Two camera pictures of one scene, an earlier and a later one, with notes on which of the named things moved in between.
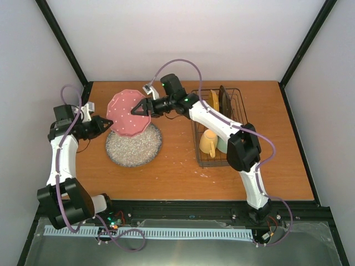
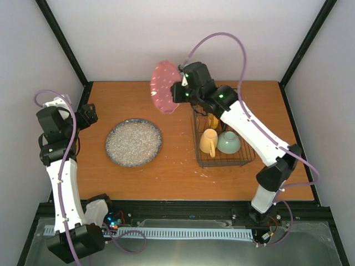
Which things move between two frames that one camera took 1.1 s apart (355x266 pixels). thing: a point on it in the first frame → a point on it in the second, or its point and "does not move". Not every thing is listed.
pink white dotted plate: (118, 110) → (165, 75)
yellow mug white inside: (208, 142) does not move
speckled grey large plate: (133, 151) does not move
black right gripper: (145, 103) → (176, 97)
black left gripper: (99, 128) → (92, 115)
